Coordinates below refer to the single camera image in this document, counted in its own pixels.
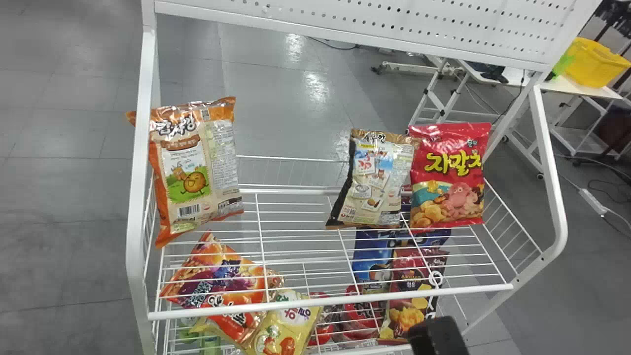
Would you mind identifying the white wire rack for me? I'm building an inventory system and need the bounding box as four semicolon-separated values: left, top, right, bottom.
125;0;603;355

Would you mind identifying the white side table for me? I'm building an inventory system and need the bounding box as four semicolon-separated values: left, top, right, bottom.
502;67;631;174

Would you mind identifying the yellow basket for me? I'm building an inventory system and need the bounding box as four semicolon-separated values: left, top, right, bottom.
552;36;631;89

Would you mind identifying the yellow snack packet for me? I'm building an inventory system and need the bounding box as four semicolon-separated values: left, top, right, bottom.
244;289;324;355

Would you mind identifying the white power strip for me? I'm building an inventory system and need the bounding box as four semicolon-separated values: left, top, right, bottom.
578;188;610;217

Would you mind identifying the red and black snack packet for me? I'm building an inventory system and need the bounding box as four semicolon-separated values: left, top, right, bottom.
308;285;391;347

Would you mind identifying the blue snack packet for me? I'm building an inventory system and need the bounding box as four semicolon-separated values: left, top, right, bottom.
352;227;452;296

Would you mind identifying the orange and purple snack packet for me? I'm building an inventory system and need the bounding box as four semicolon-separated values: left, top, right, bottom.
158;231;285;347

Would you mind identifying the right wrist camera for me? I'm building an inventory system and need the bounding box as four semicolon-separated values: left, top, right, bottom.
408;316;472;355

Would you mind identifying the maroon snack packet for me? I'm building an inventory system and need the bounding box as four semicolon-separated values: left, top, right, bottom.
378;248;450;344

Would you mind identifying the beige snack packet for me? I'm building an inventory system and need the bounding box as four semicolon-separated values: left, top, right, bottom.
325;129;420;230

